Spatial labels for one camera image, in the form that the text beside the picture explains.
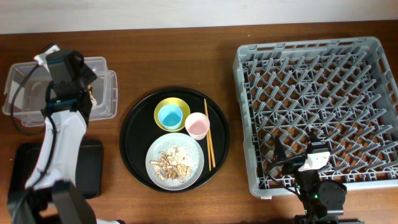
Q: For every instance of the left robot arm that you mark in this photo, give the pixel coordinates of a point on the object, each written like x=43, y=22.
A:
x=50, y=192

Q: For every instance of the clear plastic waste bin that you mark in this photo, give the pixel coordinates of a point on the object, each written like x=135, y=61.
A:
x=31, y=98

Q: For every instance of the pink cup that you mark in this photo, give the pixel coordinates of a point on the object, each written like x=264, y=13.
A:
x=197, y=125

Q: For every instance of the grey dishwasher rack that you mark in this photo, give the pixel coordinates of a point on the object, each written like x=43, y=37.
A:
x=343, y=90

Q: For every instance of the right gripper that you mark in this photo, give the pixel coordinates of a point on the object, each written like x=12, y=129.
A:
x=293, y=164

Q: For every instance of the blue cup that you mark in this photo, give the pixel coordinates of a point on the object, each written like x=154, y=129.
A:
x=170, y=117

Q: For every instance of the grey plate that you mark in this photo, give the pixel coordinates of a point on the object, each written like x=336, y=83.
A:
x=162, y=144

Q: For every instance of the yellow bowl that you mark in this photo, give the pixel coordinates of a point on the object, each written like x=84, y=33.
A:
x=175, y=101

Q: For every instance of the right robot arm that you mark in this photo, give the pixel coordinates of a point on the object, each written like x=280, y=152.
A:
x=322, y=200

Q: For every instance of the right wooden chopstick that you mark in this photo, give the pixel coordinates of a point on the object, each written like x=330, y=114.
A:
x=213, y=162

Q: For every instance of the round black serving tray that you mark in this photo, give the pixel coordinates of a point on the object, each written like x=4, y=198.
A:
x=139, y=131

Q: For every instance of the black rectangular tray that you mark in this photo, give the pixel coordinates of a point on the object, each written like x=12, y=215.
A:
x=88, y=171

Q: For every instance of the gold snack wrapper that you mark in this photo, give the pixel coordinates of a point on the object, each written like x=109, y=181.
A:
x=93, y=100

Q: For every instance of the food scraps and rice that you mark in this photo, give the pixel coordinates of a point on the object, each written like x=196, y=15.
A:
x=175, y=164

